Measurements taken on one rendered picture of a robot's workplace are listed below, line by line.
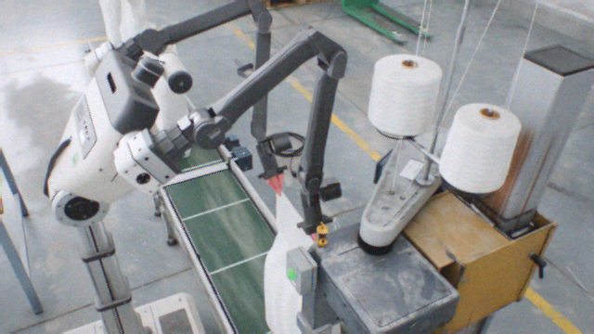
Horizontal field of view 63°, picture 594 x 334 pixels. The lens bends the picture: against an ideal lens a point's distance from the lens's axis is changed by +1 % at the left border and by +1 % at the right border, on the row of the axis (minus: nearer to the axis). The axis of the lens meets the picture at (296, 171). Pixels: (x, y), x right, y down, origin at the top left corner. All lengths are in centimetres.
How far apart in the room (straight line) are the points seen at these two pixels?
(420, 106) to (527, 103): 23
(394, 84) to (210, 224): 168
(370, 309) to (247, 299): 127
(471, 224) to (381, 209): 27
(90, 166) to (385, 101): 80
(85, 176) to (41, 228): 203
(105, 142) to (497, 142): 97
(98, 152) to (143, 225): 190
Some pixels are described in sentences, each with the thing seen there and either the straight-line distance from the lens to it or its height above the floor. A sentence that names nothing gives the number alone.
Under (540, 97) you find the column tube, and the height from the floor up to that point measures 169.
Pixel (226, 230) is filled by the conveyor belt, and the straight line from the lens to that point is 260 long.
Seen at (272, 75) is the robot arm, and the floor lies 164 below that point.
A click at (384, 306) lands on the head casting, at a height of 134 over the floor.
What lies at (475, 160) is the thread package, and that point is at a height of 161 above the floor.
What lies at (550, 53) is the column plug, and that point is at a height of 176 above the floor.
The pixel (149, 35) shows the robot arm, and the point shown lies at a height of 156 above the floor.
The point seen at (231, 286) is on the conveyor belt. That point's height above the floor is 38.
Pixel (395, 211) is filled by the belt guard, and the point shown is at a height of 142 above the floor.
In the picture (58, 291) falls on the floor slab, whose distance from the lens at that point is 306.
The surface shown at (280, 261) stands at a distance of 183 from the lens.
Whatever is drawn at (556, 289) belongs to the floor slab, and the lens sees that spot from 323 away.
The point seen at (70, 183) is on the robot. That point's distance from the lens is 152.
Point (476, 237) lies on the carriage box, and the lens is 131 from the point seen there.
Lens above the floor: 220
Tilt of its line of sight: 38 degrees down
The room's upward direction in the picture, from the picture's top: 2 degrees clockwise
